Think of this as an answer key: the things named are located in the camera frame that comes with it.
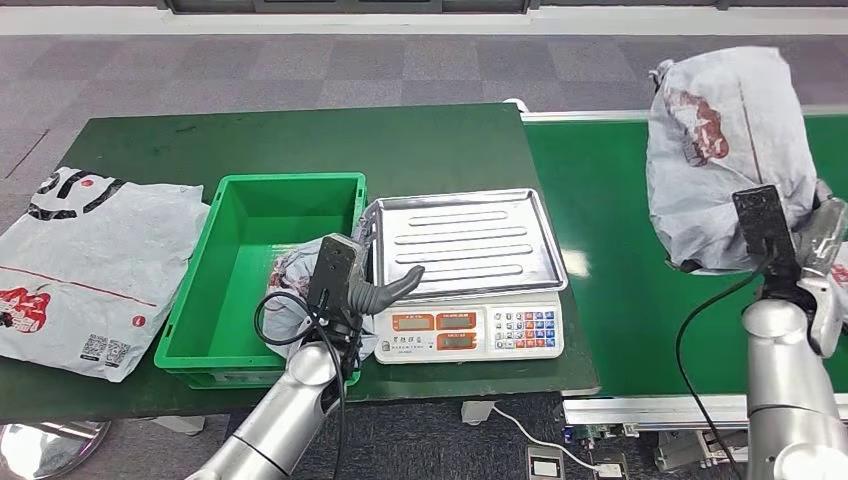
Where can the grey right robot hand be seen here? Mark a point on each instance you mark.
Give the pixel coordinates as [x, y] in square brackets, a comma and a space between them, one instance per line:
[825, 238]

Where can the large grey parcel brown print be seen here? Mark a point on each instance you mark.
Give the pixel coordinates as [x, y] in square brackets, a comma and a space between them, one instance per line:
[729, 166]

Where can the small grey parcel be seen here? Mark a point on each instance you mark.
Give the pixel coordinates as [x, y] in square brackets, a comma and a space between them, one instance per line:
[291, 265]

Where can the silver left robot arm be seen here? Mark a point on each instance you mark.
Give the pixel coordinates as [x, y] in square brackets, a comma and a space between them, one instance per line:
[291, 417]

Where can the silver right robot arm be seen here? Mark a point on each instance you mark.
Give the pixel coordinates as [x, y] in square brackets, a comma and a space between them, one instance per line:
[788, 384]

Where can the green conveyor belt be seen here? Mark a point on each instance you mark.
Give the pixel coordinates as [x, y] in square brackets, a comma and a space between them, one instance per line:
[609, 265]

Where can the white power plug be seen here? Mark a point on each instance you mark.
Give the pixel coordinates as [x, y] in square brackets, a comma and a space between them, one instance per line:
[609, 470]

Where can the white scale with steel pan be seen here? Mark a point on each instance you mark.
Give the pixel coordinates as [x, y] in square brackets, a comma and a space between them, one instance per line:
[464, 245]

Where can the white table foot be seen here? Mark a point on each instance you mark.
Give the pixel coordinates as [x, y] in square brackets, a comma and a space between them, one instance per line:
[177, 425]
[477, 412]

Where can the green plastic bin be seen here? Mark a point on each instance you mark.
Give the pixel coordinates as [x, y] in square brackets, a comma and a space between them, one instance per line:
[225, 265]

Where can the large flat printed mailer bag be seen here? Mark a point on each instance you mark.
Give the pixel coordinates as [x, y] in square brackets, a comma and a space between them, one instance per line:
[86, 252]

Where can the chrome stool base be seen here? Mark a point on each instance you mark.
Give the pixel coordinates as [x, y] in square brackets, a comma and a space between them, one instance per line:
[40, 450]

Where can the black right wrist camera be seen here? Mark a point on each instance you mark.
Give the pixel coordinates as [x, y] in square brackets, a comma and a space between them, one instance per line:
[762, 225]

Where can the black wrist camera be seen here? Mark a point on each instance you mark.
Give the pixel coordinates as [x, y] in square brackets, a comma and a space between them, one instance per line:
[762, 225]
[331, 272]

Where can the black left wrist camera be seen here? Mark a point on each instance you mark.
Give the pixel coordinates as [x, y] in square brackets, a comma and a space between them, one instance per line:
[331, 272]

